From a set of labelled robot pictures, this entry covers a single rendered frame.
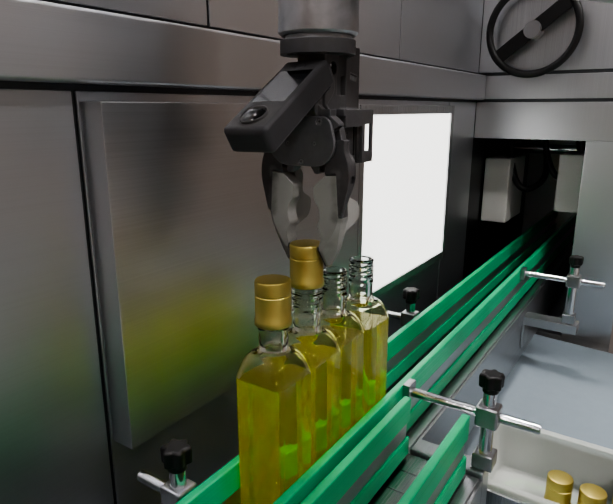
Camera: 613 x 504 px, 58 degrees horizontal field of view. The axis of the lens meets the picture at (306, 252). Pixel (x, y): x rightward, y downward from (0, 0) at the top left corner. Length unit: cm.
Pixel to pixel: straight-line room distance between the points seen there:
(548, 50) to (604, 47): 12
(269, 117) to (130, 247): 19
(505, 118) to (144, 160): 111
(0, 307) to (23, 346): 4
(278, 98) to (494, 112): 107
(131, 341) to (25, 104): 23
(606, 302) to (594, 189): 28
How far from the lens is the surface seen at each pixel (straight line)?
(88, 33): 53
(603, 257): 150
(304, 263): 53
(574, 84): 147
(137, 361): 58
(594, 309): 154
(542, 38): 149
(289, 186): 54
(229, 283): 65
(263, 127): 45
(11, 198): 51
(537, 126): 148
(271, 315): 50
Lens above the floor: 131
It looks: 15 degrees down
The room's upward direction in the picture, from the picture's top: straight up
